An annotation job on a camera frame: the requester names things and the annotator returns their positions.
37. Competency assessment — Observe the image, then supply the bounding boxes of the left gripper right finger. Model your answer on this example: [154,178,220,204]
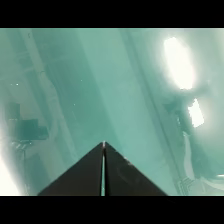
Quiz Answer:
[104,141,168,197]

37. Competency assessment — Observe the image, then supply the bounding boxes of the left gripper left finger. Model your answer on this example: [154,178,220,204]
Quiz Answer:
[37,141,104,197]

